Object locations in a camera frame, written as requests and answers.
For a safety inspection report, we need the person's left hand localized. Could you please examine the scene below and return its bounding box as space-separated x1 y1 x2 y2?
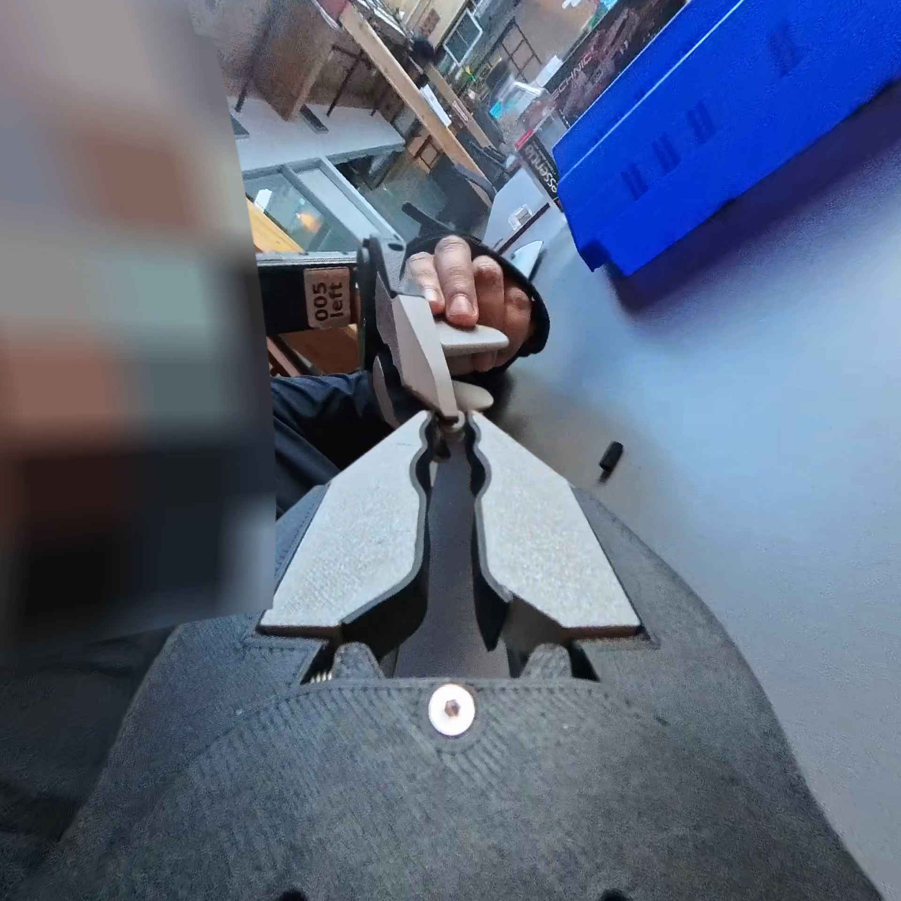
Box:
406 237 532 342

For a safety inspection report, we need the person's left forearm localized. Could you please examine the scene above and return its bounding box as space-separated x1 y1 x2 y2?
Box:
271 367 427 511

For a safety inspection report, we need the wooden workbench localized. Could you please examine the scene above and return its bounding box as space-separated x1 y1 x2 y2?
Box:
336 0 495 205

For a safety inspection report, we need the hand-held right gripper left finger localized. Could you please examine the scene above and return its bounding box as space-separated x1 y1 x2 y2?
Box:
259 411 432 641

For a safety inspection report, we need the dark printed lego box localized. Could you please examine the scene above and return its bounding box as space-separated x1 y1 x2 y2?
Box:
512 0 694 209

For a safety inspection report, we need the white table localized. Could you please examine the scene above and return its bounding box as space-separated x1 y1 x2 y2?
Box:
232 97 407 177

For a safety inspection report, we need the blue plastic bin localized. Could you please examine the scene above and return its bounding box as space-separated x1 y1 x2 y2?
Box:
552 0 901 277

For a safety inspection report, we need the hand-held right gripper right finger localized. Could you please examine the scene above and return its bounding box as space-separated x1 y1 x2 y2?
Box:
466 413 643 631

